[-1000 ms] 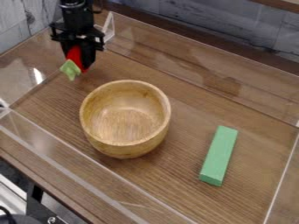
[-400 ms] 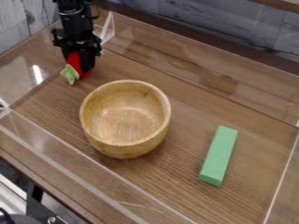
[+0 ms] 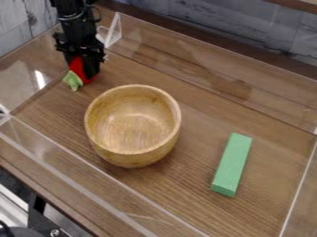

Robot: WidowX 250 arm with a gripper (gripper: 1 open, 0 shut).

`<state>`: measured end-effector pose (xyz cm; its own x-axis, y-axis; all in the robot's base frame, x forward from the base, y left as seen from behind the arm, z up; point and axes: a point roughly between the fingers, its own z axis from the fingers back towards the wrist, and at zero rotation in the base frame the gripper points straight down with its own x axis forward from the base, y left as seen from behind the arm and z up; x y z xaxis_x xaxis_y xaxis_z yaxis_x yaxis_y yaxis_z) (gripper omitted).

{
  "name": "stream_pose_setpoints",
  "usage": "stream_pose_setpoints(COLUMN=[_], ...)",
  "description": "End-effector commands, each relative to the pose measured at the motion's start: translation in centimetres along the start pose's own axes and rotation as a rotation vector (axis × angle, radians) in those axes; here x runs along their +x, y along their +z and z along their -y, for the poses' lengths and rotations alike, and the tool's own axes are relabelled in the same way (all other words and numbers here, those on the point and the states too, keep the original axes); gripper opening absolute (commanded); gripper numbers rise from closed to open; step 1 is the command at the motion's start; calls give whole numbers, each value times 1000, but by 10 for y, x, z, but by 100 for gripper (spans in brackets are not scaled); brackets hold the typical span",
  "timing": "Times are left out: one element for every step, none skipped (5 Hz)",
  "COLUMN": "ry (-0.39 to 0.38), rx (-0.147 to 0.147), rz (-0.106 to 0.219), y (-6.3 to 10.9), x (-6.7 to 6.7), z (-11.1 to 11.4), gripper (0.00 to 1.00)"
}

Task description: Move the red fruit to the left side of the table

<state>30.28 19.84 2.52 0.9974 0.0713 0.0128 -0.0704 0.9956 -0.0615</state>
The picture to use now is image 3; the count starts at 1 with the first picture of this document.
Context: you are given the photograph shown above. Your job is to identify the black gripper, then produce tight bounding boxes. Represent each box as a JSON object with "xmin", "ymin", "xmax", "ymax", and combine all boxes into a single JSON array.
[{"xmin": 53, "ymin": 32, "xmax": 106, "ymax": 80}]

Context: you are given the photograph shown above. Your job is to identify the red plush fruit green leaves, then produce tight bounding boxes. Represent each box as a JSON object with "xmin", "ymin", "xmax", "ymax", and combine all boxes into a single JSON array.
[{"xmin": 62, "ymin": 56, "xmax": 97, "ymax": 92}]

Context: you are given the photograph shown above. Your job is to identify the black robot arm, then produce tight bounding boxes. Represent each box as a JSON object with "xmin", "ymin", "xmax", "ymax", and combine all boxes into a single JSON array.
[{"xmin": 50, "ymin": 0, "xmax": 106, "ymax": 83}]

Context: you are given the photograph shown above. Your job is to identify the wooden bowl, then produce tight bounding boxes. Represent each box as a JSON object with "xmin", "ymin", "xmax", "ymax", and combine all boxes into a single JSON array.
[{"xmin": 85, "ymin": 84, "xmax": 183, "ymax": 168}]

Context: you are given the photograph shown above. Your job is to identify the green rectangular block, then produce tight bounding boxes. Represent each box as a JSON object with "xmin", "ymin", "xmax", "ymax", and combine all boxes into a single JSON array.
[{"xmin": 211, "ymin": 133, "xmax": 253, "ymax": 197}]

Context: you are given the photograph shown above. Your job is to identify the clear acrylic enclosure wall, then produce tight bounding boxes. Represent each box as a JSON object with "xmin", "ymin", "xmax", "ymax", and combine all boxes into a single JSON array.
[{"xmin": 0, "ymin": 113, "xmax": 208, "ymax": 237}]

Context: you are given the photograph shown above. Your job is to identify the black cable lower left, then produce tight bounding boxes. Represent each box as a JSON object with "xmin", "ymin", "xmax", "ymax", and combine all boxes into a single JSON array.
[{"xmin": 0, "ymin": 219, "xmax": 18, "ymax": 237}]

